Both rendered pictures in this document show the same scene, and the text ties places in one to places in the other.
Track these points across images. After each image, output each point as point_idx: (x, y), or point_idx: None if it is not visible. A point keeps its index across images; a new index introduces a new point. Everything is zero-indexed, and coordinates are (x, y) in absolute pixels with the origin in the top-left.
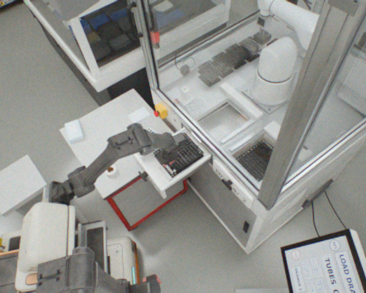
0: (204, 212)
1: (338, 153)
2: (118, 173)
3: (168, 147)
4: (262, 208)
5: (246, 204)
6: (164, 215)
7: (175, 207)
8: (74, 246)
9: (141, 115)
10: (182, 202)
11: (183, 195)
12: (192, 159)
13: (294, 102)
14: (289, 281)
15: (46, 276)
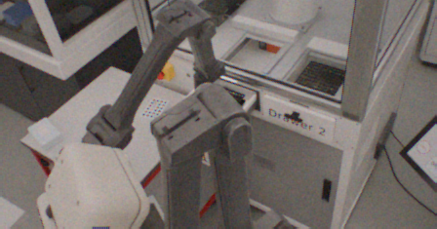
0: (253, 217)
1: (403, 45)
2: (131, 164)
3: (212, 66)
4: (351, 126)
5: (326, 137)
6: None
7: (210, 225)
8: (143, 190)
9: None
10: (218, 214)
11: (216, 205)
12: None
13: None
14: (431, 182)
15: (175, 125)
